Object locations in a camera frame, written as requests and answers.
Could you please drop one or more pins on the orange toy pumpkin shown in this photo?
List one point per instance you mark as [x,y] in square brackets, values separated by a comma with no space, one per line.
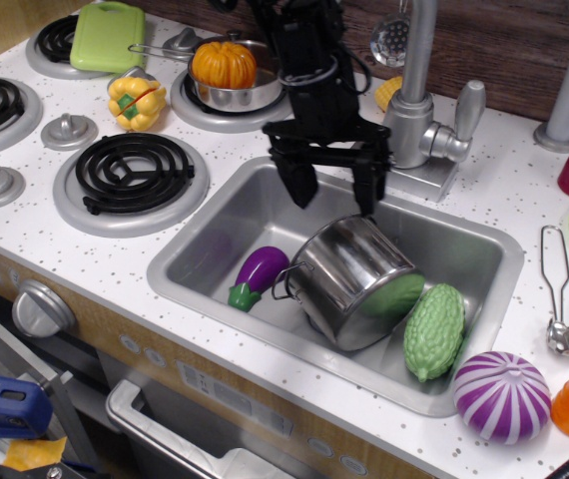
[224,65]

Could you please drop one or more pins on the silver front panel knob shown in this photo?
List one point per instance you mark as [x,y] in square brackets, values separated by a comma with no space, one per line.
[39,312]

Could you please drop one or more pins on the yellow toy corn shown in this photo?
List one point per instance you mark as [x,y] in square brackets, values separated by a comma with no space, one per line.
[384,93]

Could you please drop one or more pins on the back right coil burner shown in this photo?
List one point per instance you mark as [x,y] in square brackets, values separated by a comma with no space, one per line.
[192,114]

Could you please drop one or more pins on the stainless steel sink basin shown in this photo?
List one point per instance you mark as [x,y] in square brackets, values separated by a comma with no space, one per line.
[252,209]

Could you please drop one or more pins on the stainless steel pot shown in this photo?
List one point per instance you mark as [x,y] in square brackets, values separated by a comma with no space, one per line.
[353,282]

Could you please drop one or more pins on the front black coil burner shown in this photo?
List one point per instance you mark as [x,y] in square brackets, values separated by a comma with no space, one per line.
[130,185]

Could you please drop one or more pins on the metal slotted spoon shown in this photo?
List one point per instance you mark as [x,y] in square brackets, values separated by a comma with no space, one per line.
[389,38]

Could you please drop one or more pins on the purple striped toy onion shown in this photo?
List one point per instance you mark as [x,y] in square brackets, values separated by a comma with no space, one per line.
[502,397]

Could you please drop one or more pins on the silver oven door handle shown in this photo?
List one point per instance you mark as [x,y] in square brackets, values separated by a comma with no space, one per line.
[238,463]

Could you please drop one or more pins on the silver stove knob behind pepper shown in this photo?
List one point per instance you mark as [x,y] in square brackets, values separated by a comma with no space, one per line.
[134,72]

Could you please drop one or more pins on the green toy bitter melon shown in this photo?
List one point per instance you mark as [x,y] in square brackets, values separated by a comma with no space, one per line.
[434,332]

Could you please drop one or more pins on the purple toy eggplant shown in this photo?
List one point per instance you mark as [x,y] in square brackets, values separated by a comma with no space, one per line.
[257,274]

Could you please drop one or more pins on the yellow tape piece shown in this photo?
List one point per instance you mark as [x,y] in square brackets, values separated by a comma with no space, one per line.
[27,454]

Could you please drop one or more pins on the silver stove knob centre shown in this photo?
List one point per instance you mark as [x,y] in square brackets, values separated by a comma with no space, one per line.
[69,132]

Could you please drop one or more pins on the metal pasta server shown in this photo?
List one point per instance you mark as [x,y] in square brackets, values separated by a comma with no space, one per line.
[554,267]

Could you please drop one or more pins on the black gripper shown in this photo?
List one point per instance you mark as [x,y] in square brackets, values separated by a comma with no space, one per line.
[327,129]

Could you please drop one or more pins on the yellow toy bell pepper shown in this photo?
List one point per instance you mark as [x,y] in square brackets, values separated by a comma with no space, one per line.
[136,103]

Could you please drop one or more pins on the silver stove knob back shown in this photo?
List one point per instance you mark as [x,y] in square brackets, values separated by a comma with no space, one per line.
[183,45]

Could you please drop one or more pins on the back left coil burner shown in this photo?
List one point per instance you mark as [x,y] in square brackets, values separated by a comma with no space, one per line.
[48,52]

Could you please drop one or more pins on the silver toy faucet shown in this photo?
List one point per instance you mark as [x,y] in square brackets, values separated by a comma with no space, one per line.
[425,154]

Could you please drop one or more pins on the small steel saucepan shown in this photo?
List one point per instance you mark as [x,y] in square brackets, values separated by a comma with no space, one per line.
[266,90]

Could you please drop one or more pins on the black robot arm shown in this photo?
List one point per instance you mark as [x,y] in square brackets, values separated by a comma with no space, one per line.
[306,39]

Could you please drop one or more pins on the green cutting board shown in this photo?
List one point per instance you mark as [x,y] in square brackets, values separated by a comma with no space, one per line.
[103,36]

